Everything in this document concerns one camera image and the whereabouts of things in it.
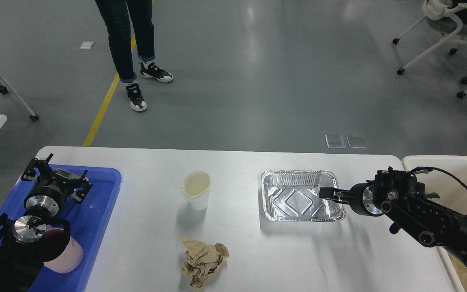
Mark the person in dark jeans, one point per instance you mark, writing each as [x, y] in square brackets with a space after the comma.
[120, 18]

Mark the pink mug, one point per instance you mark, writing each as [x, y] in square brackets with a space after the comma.
[70, 256]

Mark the aluminium foil tray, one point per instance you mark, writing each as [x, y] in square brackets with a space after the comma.
[293, 195]

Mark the crumpled brown paper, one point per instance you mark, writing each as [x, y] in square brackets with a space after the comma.
[202, 261]

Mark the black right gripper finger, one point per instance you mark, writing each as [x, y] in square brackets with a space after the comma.
[333, 193]
[341, 200]

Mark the white paper cup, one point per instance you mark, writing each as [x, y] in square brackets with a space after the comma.
[196, 186]

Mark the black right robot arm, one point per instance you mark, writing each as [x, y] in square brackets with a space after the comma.
[398, 195]

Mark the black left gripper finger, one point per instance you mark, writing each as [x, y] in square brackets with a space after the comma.
[80, 186]
[38, 171]

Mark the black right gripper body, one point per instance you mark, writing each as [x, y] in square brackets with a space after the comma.
[362, 202]

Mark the stainless steel rectangular container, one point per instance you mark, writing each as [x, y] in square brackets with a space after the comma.
[66, 174]

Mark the floor outlet plate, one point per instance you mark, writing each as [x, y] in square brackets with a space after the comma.
[356, 141]
[335, 141]

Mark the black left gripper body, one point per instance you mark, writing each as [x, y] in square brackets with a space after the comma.
[49, 196]

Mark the blue plastic tray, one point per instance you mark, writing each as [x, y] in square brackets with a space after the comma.
[88, 221]

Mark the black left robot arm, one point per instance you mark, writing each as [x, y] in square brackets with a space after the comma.
[39, 235]

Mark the white plastic bin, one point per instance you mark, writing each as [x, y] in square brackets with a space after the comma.
[451, 194]

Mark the floor outlet plate right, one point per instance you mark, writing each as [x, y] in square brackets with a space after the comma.
[356, 141]

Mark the floor outlet plate left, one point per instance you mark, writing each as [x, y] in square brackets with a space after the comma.
[335, 141]

